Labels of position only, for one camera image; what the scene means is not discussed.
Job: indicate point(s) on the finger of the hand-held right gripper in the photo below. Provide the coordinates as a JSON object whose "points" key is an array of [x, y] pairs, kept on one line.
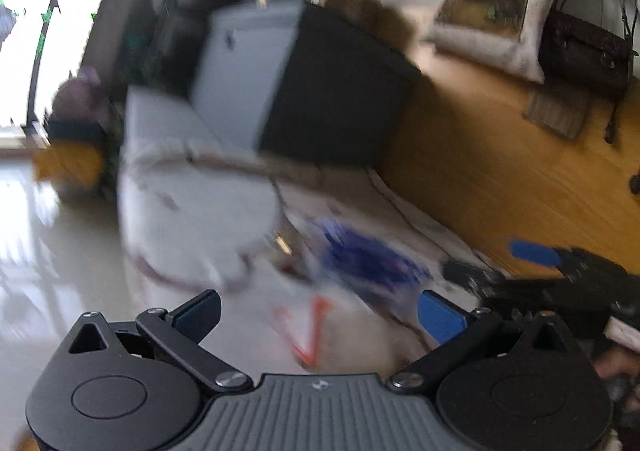
{"points": [[472, 276], [537, 253]]}

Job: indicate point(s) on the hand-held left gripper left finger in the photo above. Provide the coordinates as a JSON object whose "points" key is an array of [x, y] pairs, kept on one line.
{"points": [[197, 313]]}

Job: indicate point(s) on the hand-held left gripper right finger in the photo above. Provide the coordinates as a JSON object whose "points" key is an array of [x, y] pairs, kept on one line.
{"points": [[442, 316]]}

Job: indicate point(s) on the dark brown shoulder bag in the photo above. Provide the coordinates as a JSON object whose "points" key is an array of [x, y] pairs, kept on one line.
{"points": [[585, 51]]}

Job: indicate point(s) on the person's right hand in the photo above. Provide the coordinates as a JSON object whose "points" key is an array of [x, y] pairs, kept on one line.
{"points": [[617, 363]]}

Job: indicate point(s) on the blue printed white bag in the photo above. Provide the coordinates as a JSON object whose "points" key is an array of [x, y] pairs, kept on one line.
{"points": [[370, 261]]}

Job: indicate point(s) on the white round bag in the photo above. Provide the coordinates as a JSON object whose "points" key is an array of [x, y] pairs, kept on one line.
{"points": [[200, 211]]}

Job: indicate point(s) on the grey woven cloth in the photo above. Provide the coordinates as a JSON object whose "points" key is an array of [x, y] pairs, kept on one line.
{"points": [[557, 111]]}

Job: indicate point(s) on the black and grey box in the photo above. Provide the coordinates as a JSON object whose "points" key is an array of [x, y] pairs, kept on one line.
{"points": [[340, 91]]}

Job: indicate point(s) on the purple cloth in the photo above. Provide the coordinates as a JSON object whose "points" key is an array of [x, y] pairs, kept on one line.
{"points": [[80, 93]]}

